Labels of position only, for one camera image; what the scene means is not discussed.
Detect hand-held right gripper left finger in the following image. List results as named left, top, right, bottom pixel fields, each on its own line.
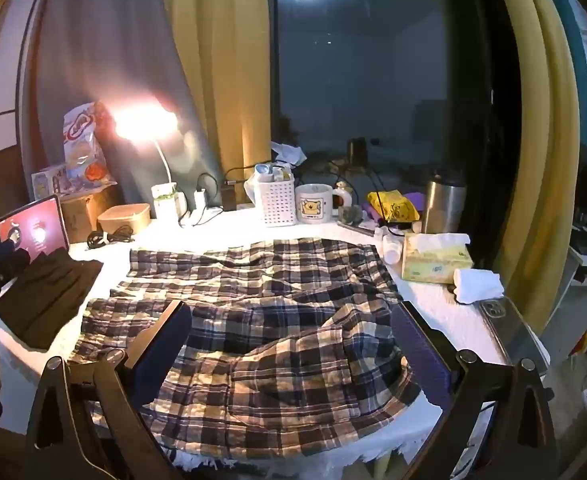
left=26, top=301, right=193, bottom=480

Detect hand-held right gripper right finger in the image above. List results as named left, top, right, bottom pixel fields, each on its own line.
left=392, top=301, right=558, bottom=480

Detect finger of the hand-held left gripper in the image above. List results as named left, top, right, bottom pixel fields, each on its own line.
left=0, top=240, right=31, bottom=286

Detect plaid pants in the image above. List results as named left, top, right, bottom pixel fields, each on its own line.
left=68, top=237, right=423, bottom=456

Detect tablet with red screen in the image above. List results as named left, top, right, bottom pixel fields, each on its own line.
left=0, top=194, right=70, bottom=266

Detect black folded cloth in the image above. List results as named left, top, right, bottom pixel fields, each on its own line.
left=0, top=249, right=105, bottom=352

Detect yellow tissue box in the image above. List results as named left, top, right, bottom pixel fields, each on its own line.
left=401, top=232, right=475, bottom=284

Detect white rolled towel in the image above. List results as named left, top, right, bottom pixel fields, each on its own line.
left=452, top=268, right=505, bottom=306

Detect small printed box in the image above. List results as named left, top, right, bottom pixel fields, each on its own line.
left=31, top=164, right=70, bottom=201

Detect cardboard box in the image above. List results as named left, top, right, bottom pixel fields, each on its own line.
left=60, top=185, right=122, bottom=243

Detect small white bottle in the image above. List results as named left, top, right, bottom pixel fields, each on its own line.
left=382, top=236, right=404, bottom=265

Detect smartphone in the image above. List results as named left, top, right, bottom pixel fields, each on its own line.
left=477, top=296, right=550, bottom=367

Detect round wooden box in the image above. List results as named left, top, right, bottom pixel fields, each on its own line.
left=97, top=203, right=152, bottom=235

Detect yellow printed bag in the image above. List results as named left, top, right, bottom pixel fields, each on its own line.
left=366, top=189, right=420, bottom=224

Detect snack bag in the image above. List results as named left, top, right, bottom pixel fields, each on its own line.
left=62, top=101, right=116, bottom=186

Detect steel tumbler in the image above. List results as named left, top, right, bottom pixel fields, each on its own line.
left=421, top=171, right=467, bottom=235

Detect white perforated basket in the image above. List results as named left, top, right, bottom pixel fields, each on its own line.
left=257, top=162, right=295, bottom=227

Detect white bear mug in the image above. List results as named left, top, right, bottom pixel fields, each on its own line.
left=295, top=183, right=343, bottom=225

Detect white desk lamp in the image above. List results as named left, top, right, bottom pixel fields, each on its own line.
left=112, top=100, right=188, bottom=222

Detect white plastic bag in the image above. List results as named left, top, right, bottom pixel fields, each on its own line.
left=244, top=141, right=307, bottom=203

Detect grey curtain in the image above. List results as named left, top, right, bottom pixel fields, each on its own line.
left=21, top=0, right=224, bottom=196

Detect yellow curtain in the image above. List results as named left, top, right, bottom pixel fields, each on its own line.
left=488, top=0, right=581, bottom=333
left=161, top=0, right=274, bottom=186

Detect black coiled cable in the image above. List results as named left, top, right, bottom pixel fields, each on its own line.
left=86, top=226, right=135, bottom=250

